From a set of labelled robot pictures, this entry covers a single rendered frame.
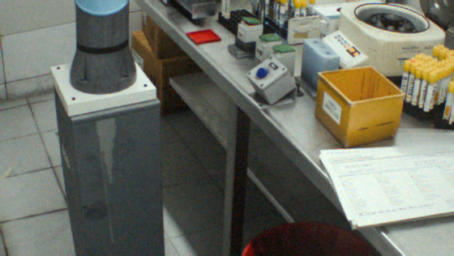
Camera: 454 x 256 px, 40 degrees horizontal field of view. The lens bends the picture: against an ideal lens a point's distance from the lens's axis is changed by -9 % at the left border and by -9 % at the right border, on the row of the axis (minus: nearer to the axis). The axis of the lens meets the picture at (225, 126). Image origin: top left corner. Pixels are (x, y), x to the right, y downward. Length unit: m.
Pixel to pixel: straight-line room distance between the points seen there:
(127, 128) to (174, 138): 1.54
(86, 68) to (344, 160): 0.56
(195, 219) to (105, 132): 1.14
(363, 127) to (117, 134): 0.51
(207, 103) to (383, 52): 1.26
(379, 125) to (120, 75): 0.53
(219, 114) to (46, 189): 0.76
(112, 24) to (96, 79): 0.12
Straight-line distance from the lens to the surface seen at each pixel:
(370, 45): 1.53
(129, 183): 1.48
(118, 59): 1.38
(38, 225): 2.49
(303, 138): 1.30
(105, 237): 1.56
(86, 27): 1.35
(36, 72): 3.36
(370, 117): 1.28
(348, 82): 1.38
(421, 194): 1.17
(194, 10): 1.77
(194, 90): 2.75
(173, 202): 2.56
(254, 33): 1.60
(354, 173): 1.19
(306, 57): 1.47
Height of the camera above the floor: 1.55
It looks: 31 degrees down
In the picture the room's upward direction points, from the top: 2 degrees clockwise
